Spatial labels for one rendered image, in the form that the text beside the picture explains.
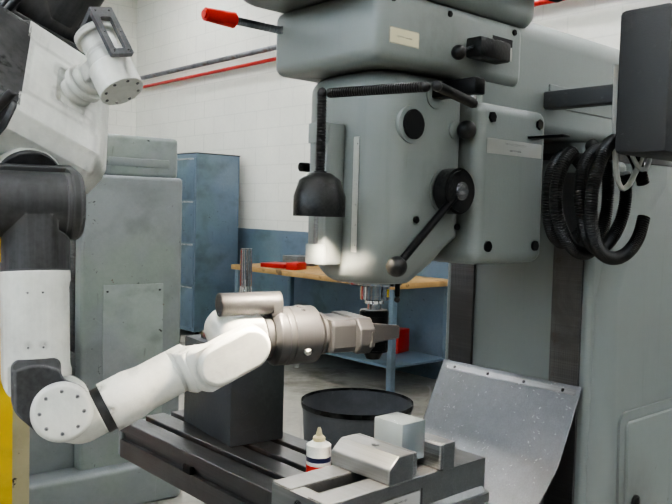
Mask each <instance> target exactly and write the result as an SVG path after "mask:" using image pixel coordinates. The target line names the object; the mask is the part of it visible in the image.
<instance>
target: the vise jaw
mask: <svg viewBox="0 0 672 504"><path fill-rule="evenodd" d="M332 464H333V465H336V466H338V467H341V468H343V469H346V470H349V471H351V472H354V473H356V474H359V475H361V476H364V477H367V478H369V479H372V480H374V481H377V482H380V483H382V484H385V485H387V486H391V485H394V484H397V483H400V482H404V481H407V480H410V479H413V476H415V475H416V474H417V452H415V451H412V450H409V449H406V448H403V447H400V446H397V445H394V444H391V443H388V442H385V441H382V440H379V439H376V438H373V437H370V436H367V435H363V434H360V433H358V434H353V435H348V436H344V437H341V438H340V440H339V441H338V442H337V444H336V445H335V446H334V448H333V449H332Z"/></svg>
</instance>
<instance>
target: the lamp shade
mask: <svg viewBox="0 0 672 504"><path fill-rule="evenodd" d="M345 203H346V197H345V193H344V190H343V186H342V183H341V181H340V180H339V179H338V178H337V177H335V176H334V175H333V174H331V173H327V171H314V172H312V173H308V174H306V175H305V176H303V177H302V178H301V179H299V181H298V184H297V187H296V190H295V193H294V196H293V216H318V217H345Z"/></svg>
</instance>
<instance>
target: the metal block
mask: <svg viewBox="0 0 672 504"><path fill-rule="evenodd" d="M374 438H376V439H379V440H382V441H385V442H388V443H391V444H394V445H397V446H400V447H403V448H406V449H409V450H412V451H415V452H417V459H420V458H423V457H424V442H425V419H421V418H418V417H414V416H411V415H407V414H404V413H400V412H394V413H389V414H385V415H380V416H376V417H375V424H374Z"/></svg>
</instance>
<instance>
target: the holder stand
mask: <svg viewBox="0 0 672 504"><path fill-rule="evenodd" d="M207 342H208V340H207V339H206V337H205V334H204V330H202V331H201V334H196V335H186V336H185V346H191V345H197V344H204V343H207ZM283 398H284V365H277V366H272V365H271V364H269V363H268V361H267V360H266V361H265V362H264V363H263V364H262V366H260V367H258V368H256V369H254V370H253V371H251V372H249V373H247V374H245V375H244V376H242V377H240V378H238V379H236V380H234V381H233V382H231V383H229V384H227V385H225V386H223V387H221V388H219V389H218V390H216V391H214V392H205V391H200V392H199V393H194V392H189V391H186V392H184V421H186V422H187V423H189V424H191V425H193V426H194V427H196V428H198V429H200V430H201V431H203V432H205V433H207V434H208V435H210V436H212V437H213V438H215V439H217V440H219V441H220V442H222V443H224V444H226V445H227V446H229V447H234V446H240V445H246V444H252V443H258V442H264V441H270V440H276V439H281V438H282V437H283Z"/></svg>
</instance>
